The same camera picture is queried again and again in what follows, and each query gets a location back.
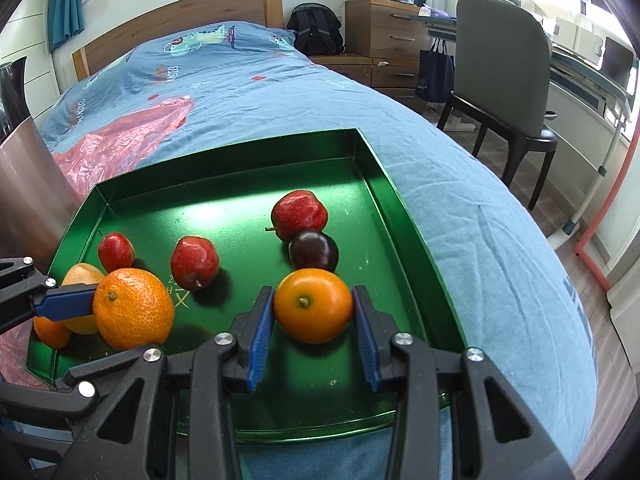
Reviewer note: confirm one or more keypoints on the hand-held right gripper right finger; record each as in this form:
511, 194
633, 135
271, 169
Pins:
367, 340

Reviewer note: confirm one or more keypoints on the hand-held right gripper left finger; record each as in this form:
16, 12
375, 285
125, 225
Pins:
260, 340

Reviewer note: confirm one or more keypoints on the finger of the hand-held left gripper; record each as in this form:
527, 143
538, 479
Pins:
65, 302
50, 400

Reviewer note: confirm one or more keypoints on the yellow lemon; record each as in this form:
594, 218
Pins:
80, 276

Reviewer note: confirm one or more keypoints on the small orange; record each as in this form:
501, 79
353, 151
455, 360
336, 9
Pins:
50, 334

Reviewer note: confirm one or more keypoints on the smooth orange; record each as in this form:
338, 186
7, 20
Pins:
313, 305

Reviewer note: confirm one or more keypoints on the large dimpled orange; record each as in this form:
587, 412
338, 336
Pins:
133, 308

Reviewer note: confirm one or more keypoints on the small red apple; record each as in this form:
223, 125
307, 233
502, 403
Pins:
116, 251

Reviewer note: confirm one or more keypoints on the dark purple plum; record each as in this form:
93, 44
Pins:
313, 251

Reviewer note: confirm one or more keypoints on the green metal tray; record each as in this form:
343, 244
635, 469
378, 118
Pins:
225, 200

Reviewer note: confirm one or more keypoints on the stainless steel container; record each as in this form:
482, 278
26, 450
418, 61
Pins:
30, 195

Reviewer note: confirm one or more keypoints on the red plastic bag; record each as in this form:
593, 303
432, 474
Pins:
125, 135

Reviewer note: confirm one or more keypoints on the black glossy jug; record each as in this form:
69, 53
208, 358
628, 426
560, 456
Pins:
12, 95

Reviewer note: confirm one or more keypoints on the low wooden nightstand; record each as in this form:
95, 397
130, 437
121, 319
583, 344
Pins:
390, 77

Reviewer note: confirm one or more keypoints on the navy tote bag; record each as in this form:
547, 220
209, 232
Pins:
435, 75

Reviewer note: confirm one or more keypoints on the grey chair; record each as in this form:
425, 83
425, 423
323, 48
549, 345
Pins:
500, 70

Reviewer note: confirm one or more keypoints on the black backpack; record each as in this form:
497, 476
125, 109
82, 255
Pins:
315, 30

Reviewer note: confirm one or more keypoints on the tall wooden dresser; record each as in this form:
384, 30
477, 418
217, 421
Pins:
380, 25

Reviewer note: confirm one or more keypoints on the wooden headboard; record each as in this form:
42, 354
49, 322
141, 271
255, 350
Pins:
200, 10

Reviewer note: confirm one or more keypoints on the glass top desk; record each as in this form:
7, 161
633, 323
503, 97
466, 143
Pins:
580, 72

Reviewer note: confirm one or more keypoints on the cream box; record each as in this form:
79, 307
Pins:
575, 35

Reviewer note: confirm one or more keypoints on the black monitor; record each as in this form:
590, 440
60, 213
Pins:
617, 62

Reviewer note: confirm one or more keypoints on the red metal frame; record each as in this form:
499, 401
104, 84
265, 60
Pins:
607, 195

